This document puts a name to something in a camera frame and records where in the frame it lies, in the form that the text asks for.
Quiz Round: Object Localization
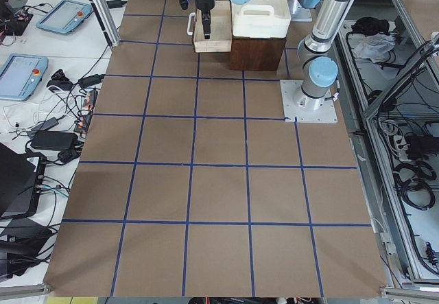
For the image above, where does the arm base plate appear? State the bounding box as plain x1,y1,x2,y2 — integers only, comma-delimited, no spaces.
280,80,338,124
287,0,312,23

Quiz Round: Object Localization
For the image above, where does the black laptop computer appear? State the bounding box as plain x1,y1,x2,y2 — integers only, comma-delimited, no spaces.
1,144,47,220

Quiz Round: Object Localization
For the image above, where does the black power adapter brick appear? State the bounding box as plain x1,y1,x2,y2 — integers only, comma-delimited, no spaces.
30,130,78,151

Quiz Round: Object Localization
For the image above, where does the blue teach pendant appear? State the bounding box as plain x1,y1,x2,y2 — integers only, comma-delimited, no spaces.
1,54,49,101
36,0,93,34

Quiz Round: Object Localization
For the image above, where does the white plastic tray bin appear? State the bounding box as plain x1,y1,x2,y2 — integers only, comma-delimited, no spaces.
231,0,291,38

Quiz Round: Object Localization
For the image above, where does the open wooden drawer white handle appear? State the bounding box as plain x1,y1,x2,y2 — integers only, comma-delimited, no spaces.
187,1,233,53

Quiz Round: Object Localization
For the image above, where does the blue teach pendant far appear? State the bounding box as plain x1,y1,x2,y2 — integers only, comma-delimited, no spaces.
36,0,93,34

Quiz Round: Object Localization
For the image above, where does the aluminium frame post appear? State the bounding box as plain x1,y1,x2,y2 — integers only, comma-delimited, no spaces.
88,0,121,49

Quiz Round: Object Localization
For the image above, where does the dark brown wooden cabinet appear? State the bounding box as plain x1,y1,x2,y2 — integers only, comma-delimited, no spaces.
230,36,287,71

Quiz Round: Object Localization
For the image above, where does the blue teach pendant near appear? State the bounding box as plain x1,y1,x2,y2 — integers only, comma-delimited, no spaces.
1,54,49,101

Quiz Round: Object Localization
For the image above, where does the crumpled white cloth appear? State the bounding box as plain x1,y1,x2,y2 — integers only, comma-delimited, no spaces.
353,34,395,62

